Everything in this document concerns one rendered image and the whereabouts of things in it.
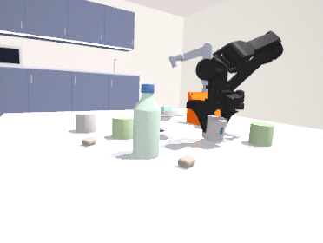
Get small beige pebble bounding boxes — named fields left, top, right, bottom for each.
left=82, top=137, right=96, bottom=147
left=178, top=155, right=195, bottom=168

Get white cylinder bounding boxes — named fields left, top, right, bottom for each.
left=76, top=112, right=96, bottom=134

